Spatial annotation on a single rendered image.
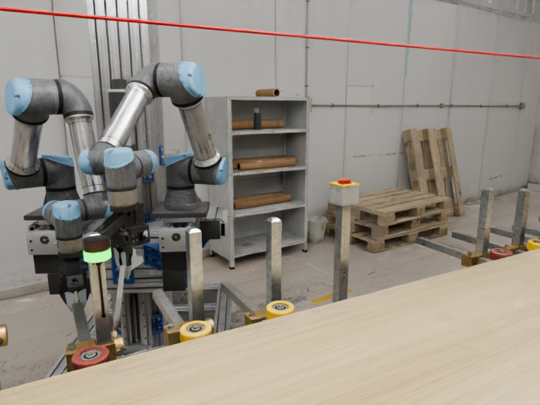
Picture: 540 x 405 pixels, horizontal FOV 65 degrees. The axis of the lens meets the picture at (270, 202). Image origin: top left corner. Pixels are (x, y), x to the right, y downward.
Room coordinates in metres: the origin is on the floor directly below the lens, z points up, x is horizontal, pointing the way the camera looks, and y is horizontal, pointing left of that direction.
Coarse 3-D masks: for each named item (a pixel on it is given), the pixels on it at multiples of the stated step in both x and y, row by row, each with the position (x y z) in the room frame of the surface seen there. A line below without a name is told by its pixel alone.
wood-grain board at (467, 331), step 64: (512, 256) 1.54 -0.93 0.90; (320, 320) 1.05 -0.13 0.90; (384, 320) 1.05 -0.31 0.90; (448, 320) 1.05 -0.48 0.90; (512, 320) 1.05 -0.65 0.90; (64, 384) 0.78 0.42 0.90; (128, 384) 0.78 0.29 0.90; (192, 384) 0.78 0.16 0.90; (256, 384) 0.78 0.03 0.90; (320, 384) 0.78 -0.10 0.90; (384, 384) 0.78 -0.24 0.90; (448, 384) 0.78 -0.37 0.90; (512, 384) 0.78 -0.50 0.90
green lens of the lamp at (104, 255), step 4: (84, 252) 0.93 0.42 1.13; (100, 252) 0.93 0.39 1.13; (104, 252) 0.93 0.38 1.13; (108, 252) 0.95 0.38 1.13; (84, 256) 0.93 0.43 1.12; (88, 256) 0.92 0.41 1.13; (92, 256) 0.92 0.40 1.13; (96, 256) 0.92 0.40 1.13; (100, 256) 0.93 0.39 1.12; (104, 256) 0.93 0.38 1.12; (108, 256) 0.94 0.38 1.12; (84, 260) 0.93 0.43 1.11; (88, 260) 0.92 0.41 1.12; (92, 260) 0.92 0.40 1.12; (96, 260) 0.92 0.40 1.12; (100, 260) 0.93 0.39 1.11; (104, 260) 0.93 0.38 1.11
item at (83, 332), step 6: (72, 306) 1.21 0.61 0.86; (78, 306) 1.21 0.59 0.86; (72, 312) 1.23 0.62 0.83; (78, 312) 1.17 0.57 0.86; (84, 312) 1.17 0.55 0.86; (78, 318) 1.13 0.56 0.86; (84, 318) 1.13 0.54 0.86; (78, 324) 1.10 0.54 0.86; (84, 324) 1.10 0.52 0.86; (78, 330) 1.06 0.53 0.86; (84, 330) 1.06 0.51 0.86; (78, 336) 1.03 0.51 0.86; (84, 336) 1.03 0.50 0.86; (90, 336) 1.03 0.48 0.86
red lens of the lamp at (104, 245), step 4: (108, 236) 0.97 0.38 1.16; (104, 240) 0.94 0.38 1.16; (108, 240) 0.95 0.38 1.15; (84, 244) 0.93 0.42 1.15; (88, 244) 0.92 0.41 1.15; (92, 244) 0.92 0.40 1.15; (96, 244) 0.92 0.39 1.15; (100, 244) 0.93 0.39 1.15; (104, 244) 0.94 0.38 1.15; (108, 244) 0.95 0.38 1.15; (84, 248) 0.93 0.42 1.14; (88, 248) 0.92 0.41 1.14; (92, 248) 0.92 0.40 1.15; (96, 248) 0.92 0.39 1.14; (100, 248) 0.93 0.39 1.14; (104, 248) 0.93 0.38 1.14
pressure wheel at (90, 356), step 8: (80, 352) 0.88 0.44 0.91; (88, 352) 0.88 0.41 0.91; (96, 352) 0.89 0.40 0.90; (104, 352) 0.88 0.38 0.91; (72, 360) 0.85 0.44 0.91; (80, 360) 0.85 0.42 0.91; (88, 360) 0.85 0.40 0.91; (96, 360) 0.85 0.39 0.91; (104, 360) 0.86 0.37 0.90; (72, 368) 0.85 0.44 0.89; (80, 368) 0.84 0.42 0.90
